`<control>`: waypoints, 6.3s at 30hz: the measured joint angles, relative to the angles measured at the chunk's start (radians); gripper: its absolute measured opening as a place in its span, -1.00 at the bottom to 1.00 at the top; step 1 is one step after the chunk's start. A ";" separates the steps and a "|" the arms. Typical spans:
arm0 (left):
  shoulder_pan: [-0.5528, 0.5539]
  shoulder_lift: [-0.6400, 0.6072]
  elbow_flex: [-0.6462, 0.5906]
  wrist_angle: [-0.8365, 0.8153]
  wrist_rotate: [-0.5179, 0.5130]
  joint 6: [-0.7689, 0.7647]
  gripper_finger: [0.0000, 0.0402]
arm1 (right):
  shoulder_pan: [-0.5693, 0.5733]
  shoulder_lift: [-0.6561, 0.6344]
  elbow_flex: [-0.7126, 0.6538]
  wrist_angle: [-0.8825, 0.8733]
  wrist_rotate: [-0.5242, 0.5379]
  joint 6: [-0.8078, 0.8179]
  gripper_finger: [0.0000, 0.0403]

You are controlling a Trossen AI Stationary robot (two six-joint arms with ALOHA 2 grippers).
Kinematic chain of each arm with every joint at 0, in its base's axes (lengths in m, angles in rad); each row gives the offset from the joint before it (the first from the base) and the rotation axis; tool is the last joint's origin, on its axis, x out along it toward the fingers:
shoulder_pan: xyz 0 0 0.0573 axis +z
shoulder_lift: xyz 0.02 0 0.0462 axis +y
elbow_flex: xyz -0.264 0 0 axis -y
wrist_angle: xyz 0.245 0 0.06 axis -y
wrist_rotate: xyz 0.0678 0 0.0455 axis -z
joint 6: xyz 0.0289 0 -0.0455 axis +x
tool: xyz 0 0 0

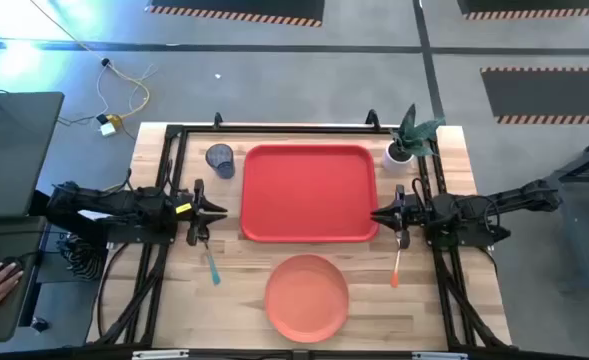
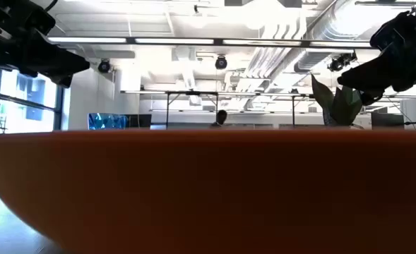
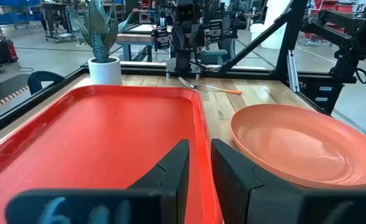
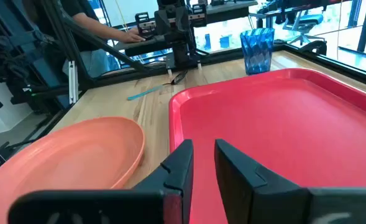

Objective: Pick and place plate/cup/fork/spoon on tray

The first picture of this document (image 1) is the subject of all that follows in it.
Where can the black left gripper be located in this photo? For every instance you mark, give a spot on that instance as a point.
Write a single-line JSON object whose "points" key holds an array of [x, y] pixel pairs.
{"points": [[197, 220]]}

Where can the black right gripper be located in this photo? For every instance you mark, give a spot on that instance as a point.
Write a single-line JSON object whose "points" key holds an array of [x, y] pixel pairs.
{"points": [[405, 215]]}

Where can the blue faceted plastic cup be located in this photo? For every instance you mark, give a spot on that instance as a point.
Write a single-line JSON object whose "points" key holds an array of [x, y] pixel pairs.
{"points": [[221, 160]]}

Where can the orange plastic plate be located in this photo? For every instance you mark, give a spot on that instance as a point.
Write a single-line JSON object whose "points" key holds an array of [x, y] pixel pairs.
{"points": [[306, 299]]}

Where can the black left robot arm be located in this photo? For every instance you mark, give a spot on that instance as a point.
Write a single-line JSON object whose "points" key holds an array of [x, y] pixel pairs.
{"points": [[124, 205]]}

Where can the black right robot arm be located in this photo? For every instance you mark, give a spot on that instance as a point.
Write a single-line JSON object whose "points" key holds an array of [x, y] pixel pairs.
{"points": [[479, 205]]}

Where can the red plastic tray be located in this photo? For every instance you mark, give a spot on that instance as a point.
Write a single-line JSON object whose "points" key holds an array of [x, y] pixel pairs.
{"points": [[309, 192]]}

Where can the white plant pot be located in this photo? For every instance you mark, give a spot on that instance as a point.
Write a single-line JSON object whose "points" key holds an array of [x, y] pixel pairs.
{"points": [[393, 164]]}

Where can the green leafy plant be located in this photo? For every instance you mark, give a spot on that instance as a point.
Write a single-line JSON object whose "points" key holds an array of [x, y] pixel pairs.
{"points": [[414, 135]]}

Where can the white and yellow power adapter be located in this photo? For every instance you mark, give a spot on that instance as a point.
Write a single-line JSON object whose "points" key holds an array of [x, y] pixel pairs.
{"points": [[109, 125]]}

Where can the black striped-edge floor mat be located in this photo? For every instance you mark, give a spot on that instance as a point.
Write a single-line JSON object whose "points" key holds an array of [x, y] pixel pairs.
{"points": [[234, 9], [539, 7], [549, 95]]}

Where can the black computer mouse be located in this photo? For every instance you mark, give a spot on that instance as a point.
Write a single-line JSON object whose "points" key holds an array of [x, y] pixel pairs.
{"points": [[11, 261]]}

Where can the dark grey monitor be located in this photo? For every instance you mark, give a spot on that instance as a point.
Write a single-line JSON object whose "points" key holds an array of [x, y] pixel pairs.
{"points": [[14, 150]]}

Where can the dark side desk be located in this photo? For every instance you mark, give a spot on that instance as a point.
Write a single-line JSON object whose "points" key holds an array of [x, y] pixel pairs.
{"points": [[4, 320]]}

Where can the black frame clamp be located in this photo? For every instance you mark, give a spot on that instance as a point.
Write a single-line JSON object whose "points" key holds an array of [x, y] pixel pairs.
{"points": [[218, 120], [372, 118]]}

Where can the black metal table frame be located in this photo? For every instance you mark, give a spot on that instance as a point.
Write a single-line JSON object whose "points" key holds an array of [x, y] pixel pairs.
{"points": [[299, 129]]}

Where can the silver metal bracket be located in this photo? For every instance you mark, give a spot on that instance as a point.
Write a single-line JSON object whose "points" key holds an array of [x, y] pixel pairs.
{"points": [[160, 355], [439, 356]]}

